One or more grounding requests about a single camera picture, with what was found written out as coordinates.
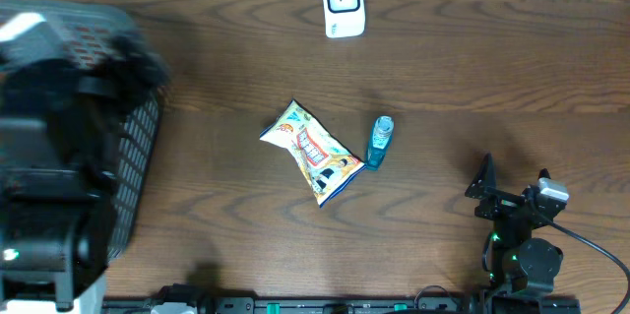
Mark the yellow snack bag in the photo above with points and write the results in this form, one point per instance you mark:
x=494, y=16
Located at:
x=327, y=165

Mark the dark grey plastic basket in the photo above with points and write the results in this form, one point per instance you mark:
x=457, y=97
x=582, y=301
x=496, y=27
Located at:
x=83, y=33

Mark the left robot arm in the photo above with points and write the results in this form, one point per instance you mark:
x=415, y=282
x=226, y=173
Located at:
x=72, y=139

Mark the white barcode scanner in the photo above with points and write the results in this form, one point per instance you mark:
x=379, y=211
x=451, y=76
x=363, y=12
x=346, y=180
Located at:
x=344, y=18

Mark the small teal liquid bottle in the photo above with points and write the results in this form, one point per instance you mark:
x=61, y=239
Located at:
x=379, y=141

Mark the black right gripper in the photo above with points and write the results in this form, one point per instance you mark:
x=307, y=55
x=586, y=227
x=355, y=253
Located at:
x=502, y=202

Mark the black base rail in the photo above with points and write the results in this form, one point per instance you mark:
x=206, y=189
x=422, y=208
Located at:
x=180, y=298

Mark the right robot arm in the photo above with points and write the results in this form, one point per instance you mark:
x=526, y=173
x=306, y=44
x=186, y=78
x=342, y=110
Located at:
x=519, y=264

